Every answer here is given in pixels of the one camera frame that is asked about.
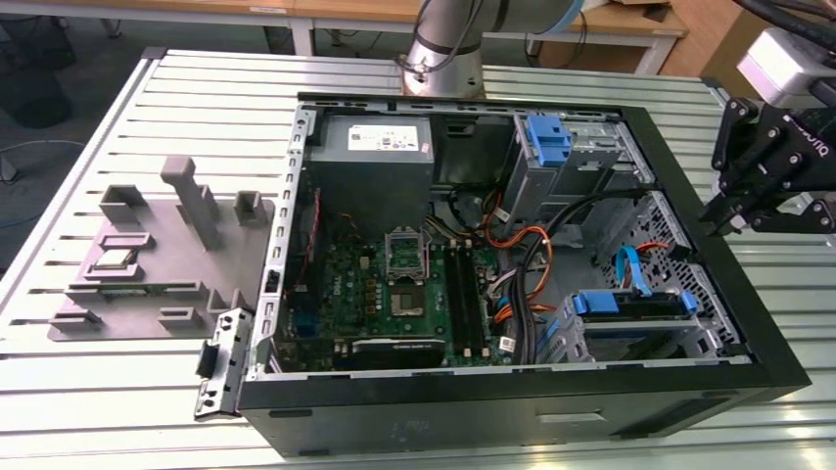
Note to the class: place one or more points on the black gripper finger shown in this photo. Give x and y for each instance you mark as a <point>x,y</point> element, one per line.
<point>796,218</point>
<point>737,137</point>

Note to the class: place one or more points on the hard disk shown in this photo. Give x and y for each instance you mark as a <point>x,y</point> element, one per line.
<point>596,303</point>

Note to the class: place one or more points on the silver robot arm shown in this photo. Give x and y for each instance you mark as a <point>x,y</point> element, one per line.
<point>444,54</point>

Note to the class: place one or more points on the silver disk bay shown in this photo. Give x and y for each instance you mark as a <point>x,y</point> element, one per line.
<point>636,326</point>

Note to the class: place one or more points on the silver drive cage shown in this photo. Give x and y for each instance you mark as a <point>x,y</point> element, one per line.
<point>588,171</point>

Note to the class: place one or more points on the wooden desk white legs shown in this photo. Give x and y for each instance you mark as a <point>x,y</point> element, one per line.
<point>620,24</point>

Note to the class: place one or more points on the blue drive latch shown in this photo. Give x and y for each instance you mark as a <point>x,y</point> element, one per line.
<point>547,142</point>

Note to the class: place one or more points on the black RAM slot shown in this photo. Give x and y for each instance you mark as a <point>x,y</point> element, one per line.
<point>463,294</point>
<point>479,294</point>
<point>471,294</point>
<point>455,294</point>

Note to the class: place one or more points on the grey power supply unit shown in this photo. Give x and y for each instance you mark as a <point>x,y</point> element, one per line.
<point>379,142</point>

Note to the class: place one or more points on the CPU socket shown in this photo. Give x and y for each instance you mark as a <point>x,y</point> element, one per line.
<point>408,301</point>

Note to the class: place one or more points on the black PC case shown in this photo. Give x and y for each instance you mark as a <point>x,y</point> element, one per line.
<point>457,416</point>

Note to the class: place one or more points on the green motherboard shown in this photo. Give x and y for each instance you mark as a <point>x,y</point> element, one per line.
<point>352,294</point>

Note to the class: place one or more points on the black graphics card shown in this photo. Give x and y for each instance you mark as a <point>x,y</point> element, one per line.
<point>392,350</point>

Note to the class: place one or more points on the white desk wooden top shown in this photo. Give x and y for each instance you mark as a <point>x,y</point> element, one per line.
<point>196,12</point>

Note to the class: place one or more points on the grey parts rack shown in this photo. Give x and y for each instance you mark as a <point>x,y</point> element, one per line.
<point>169,274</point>

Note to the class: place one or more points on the green RAM stick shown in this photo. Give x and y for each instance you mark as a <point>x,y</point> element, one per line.
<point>153,290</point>

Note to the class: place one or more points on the silver CPU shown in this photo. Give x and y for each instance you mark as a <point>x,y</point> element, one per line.
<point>115,259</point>

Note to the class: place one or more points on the black chair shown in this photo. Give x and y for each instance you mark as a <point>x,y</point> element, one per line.
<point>32,88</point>

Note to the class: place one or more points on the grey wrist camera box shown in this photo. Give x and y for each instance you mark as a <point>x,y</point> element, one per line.
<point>780,63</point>

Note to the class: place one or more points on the silver expansion slot bracket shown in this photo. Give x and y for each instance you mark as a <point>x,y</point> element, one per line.
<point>228,352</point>

